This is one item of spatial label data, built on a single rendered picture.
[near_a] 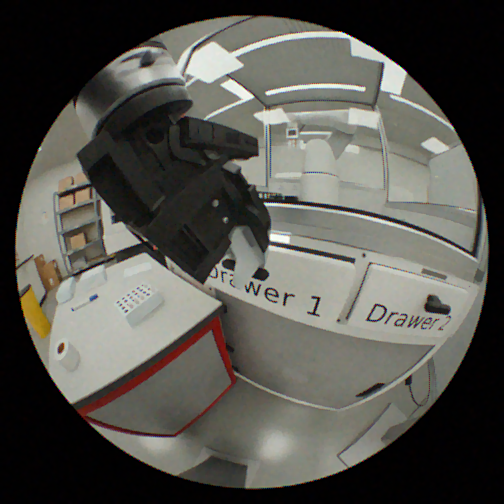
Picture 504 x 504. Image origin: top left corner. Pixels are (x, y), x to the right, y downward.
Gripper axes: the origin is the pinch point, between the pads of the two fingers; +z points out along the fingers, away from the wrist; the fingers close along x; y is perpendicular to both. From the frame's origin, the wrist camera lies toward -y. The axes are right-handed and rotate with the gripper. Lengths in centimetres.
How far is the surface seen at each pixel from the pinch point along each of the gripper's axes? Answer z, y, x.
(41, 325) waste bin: -50, 200, -193
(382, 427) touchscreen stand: 68, 56, 95
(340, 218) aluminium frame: -2.4, -7.6, 11.2
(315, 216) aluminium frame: -2.2, -7.4, 7.7
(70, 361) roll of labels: -12.3, 40.8, -18.3
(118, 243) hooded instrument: 0, 13, -80
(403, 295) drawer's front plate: 3.4, -1.5, 24.4
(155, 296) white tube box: 5.1, 15.0, -22.3
